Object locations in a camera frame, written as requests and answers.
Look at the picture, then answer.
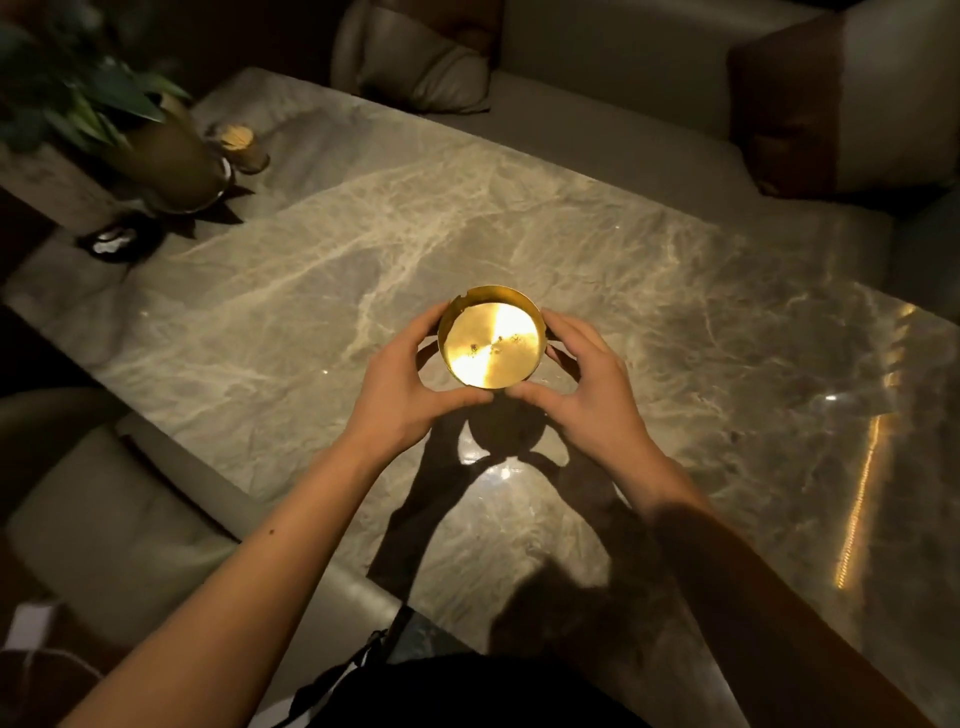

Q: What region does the black shiny small object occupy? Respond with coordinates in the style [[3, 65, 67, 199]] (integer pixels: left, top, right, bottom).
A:
[[75, 213, 168, 264]]

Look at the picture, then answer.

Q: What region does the gold round plant pot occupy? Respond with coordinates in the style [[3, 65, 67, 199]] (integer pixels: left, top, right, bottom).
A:
[[112, 93, 235, 216]]

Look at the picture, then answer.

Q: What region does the beige and brown cushion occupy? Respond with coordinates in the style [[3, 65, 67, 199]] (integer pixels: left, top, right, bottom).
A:
[[330, 0, 505, 115]]

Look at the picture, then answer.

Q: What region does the person's right hand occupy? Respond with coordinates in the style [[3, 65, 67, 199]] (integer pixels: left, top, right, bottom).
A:
[[504, 307, 669, 496]]

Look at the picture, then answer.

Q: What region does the small glass toothpick jar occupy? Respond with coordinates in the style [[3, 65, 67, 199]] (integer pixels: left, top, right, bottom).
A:
[[215, 123, 271, 176]]

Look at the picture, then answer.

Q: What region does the person's right forearm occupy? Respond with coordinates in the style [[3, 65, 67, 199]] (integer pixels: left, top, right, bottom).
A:
[[611, 450, 912, 728]]

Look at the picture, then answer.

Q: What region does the person's black clothing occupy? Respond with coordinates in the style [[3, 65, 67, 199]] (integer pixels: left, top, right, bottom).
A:
[[307, 651, 654, 728]]

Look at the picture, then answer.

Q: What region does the brown and white cushion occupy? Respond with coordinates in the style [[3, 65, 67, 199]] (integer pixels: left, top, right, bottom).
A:
[[726, 0, 960, 200]]

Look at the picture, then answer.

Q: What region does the beige leather sofa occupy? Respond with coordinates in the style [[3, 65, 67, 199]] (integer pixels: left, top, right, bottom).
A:
[[330, 0, 960, 324]]

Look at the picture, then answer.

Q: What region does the white charger with cable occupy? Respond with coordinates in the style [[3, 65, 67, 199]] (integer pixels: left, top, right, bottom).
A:
[[0, 600, 106, 728]]

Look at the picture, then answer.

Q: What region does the person's left forearm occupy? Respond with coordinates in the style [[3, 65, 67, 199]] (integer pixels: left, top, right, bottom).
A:
[[58, 435, 391, 728]]

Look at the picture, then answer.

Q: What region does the black strap with buckle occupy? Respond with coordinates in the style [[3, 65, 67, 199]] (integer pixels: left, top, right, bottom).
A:
[[271, 603, 417, 728]]

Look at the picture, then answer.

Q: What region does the green potted plant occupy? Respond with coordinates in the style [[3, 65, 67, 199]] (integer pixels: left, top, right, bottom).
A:
[[0, 0, 192, 155]]

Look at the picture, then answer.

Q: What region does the round gold metal ashtray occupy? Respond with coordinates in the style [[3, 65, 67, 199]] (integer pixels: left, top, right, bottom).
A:
[[437, 284, 549, 391]]

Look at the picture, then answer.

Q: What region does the person's left hand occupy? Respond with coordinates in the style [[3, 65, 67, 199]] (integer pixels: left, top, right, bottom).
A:
[[339, 300, 496, 467]]

